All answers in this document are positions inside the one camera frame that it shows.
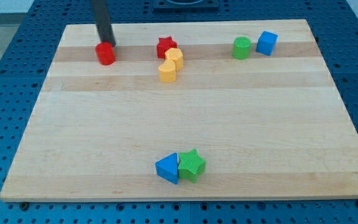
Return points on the green cylinder block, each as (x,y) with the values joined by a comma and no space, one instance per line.
(241,48)

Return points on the light wooden board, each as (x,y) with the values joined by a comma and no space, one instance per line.
(270,127)

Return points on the red cylinder block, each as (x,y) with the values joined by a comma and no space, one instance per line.
(105,53)

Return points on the green star block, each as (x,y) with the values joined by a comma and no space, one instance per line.
(191,165)

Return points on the blue cube block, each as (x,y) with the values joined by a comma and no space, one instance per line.
(266,43)

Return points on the red star block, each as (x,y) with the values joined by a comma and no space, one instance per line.
(164,44)

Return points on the blue triangle block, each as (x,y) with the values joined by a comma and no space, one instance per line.
(167,168)

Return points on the yellow hexagon block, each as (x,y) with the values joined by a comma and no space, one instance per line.
(176,55)

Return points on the dark grey robot pusher rod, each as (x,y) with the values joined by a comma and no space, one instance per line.
(102,21)

